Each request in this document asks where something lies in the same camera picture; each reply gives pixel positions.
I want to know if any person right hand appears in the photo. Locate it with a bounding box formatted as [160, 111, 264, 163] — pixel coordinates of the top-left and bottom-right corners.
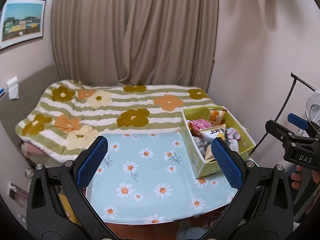
[290, 166, 320, 190]

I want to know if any floral striped quilt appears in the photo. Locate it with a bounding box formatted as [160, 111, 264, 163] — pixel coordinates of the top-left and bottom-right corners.
[15, 80, 214, 163]

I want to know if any framed houses picture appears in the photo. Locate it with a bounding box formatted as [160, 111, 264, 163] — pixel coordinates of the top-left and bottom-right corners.
[1, 0, 46, 50]

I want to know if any daisy print tablecloth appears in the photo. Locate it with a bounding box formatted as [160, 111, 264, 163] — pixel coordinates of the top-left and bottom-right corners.
[86, 132, 237, 225]

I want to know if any cream orange snack bag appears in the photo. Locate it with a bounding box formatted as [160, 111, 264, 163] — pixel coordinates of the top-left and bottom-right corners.
[208, 108, 227, 126]

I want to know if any pink snack packet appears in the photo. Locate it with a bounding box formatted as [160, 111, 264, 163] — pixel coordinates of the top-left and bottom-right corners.
[188, 119, 212, 137]

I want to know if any gold snack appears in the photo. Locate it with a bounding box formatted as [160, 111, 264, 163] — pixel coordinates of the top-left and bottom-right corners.
[204, 144, 215, 163]

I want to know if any white wall switch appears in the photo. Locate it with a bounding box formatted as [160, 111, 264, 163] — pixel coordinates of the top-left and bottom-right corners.
[7, 76, 19, 100]

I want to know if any pink white snack bag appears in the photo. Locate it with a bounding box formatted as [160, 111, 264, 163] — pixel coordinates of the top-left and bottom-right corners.
[226, 127, 241, 141]

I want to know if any grey headboard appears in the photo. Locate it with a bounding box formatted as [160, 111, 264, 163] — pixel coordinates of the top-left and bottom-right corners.
[0, 63, 62, 147]

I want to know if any white orange chips bag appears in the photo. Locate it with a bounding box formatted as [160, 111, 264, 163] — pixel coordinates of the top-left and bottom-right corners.
[200, 124, 226, 143]

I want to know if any beige curtain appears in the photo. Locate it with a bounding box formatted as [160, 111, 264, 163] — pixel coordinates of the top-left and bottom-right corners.
[52, 0, 219, 90]

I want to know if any blue white wall item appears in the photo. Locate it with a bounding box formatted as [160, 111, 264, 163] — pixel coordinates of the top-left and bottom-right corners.
[0, 88, 5, 97]

